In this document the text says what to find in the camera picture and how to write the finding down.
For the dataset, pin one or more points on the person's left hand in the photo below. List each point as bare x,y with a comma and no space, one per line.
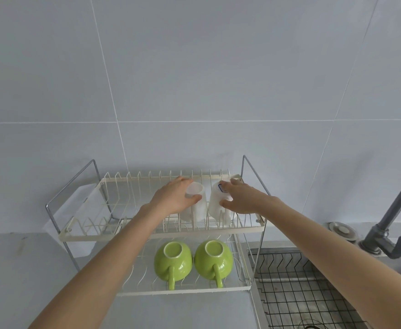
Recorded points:
169,198

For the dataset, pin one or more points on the person's right hand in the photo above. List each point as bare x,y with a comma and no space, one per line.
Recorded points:
248,200

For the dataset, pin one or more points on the person's right thumb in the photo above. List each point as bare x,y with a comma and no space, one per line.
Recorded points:
226,203

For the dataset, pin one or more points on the person's left thumb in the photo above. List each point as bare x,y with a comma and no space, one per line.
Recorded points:
193,200

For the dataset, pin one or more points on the white translucent plastic cup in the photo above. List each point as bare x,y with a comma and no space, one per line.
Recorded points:
197,208

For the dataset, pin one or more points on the white cup with blue mark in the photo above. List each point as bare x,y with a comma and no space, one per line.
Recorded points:
216,202

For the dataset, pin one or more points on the person's left forearm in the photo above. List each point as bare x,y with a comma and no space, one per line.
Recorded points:
111,263

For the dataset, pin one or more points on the person's right forearm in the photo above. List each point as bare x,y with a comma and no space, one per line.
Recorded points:
334,256

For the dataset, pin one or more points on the green ceramic mug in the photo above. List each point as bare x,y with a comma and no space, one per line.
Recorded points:
214,260
173,262

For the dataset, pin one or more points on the white two-tier dish rack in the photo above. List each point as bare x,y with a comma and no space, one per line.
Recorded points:
84,238

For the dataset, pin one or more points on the round metal sink cap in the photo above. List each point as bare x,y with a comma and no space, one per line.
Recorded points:
341,231

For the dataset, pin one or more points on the dark grey kitchen faucet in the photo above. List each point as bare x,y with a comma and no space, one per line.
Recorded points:
380,236

